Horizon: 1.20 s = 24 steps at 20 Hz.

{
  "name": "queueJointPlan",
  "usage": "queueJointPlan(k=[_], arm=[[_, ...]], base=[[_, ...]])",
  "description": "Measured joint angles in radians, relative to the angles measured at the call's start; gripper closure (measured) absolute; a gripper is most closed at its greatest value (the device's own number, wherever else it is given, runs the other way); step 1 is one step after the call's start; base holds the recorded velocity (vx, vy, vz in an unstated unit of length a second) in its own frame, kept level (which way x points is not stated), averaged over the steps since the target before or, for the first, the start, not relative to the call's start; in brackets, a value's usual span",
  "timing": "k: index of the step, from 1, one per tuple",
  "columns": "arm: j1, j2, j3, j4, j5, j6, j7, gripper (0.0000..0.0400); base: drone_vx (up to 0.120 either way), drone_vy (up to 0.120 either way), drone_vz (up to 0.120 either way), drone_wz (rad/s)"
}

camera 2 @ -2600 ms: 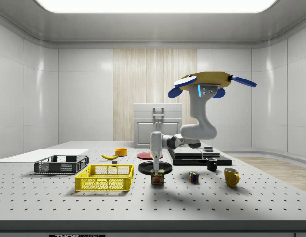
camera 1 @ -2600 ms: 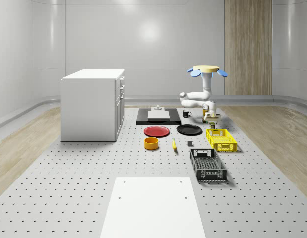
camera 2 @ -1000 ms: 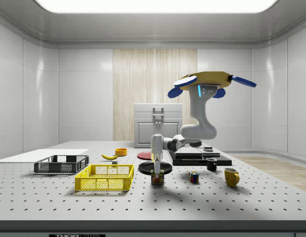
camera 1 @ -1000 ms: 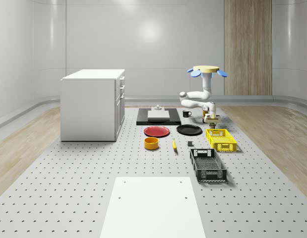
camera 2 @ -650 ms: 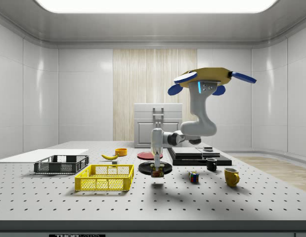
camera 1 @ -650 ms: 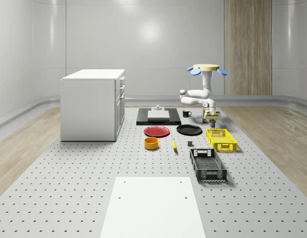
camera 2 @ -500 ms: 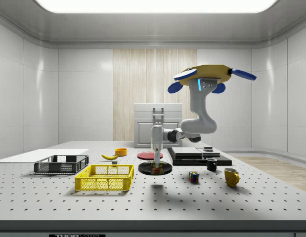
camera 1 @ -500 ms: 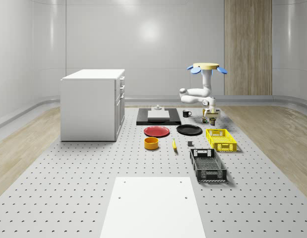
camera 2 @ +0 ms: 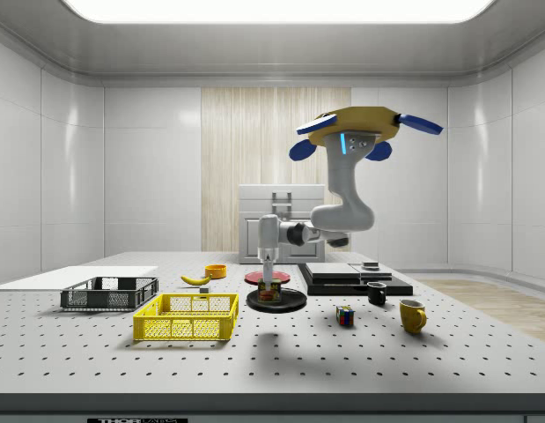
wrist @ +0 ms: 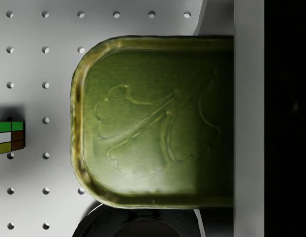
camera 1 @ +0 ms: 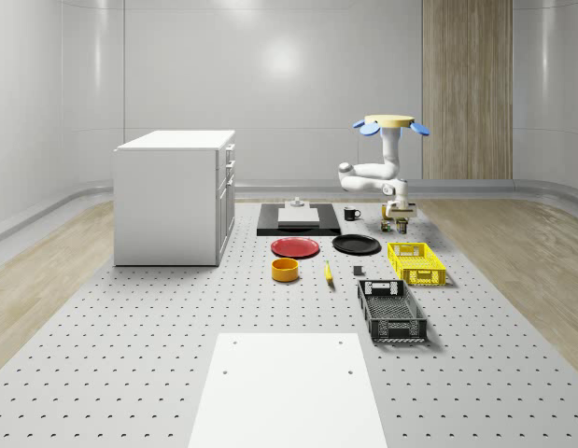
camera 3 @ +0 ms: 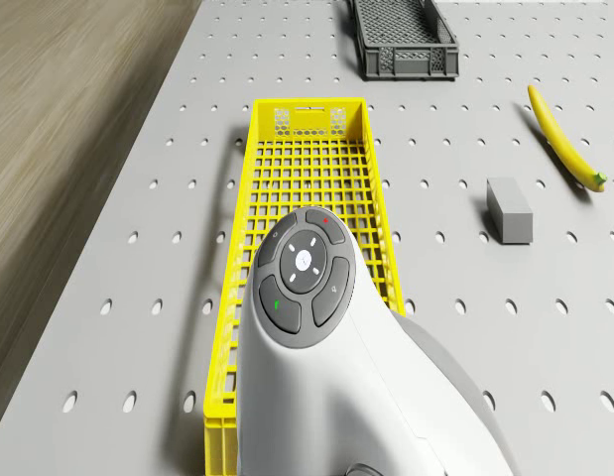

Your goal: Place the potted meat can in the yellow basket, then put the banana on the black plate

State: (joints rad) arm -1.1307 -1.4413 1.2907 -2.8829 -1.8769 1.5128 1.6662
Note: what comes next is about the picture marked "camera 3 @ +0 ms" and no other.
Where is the grey cube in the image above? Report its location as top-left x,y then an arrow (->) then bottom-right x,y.
486,177 -> 535,245

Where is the dark grey basket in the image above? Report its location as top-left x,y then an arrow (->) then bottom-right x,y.
346,0 -> 461,82

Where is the yellow basket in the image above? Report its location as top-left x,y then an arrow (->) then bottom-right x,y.
202,97 -> 408,476

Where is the banana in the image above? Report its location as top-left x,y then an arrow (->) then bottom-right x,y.
527,83 -> 609,194

